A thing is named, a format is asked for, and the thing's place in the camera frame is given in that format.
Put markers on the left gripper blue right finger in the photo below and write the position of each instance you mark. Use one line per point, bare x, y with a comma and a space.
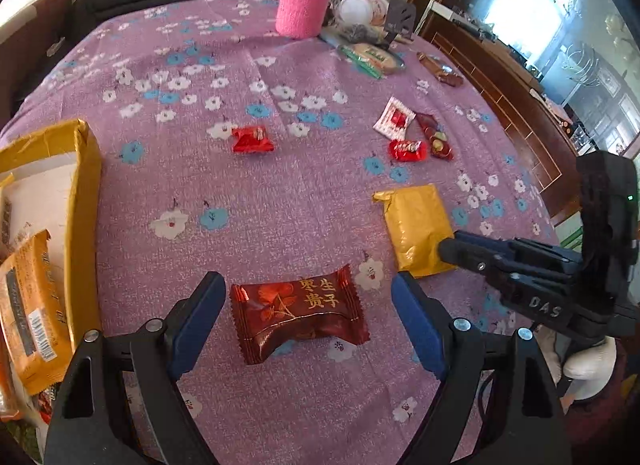
524, 420

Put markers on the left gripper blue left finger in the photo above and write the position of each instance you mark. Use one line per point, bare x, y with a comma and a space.
92, 422

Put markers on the orange biscuit pack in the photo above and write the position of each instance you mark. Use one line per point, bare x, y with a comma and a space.
33, 317

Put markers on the large yellow snack pack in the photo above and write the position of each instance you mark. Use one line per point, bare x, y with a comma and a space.
417, 222

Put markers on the dark red crinkled snack bag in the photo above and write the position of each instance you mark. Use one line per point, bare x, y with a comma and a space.
268, 315

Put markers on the small dark red candy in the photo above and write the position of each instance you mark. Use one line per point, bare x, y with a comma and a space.
251, 139

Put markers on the white gloved hand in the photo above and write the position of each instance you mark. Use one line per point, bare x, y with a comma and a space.
590, 369

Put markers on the red gold long snack bar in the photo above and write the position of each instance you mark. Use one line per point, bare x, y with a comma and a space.
435, 137

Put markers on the yellow cardboard box tray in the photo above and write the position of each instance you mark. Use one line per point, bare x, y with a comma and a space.
50, 180

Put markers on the brown wrapped snack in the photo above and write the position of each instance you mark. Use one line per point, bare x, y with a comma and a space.
441, 70

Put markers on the white red snack sachet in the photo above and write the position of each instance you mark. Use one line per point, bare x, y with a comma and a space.
394, 120

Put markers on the wooden glass cabinet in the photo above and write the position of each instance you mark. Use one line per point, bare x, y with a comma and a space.
562, 76

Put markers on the purple floral tablecloth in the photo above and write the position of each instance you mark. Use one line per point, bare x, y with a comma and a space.
162, 90

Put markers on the round cracker pack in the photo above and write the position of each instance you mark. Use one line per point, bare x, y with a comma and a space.
372, 60

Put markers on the black phone stand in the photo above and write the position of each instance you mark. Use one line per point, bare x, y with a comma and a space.
400, 21

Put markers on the white plastic jar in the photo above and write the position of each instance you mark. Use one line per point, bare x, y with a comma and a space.
366, 12

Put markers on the maroon armchair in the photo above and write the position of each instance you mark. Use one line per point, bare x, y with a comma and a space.
25, 40

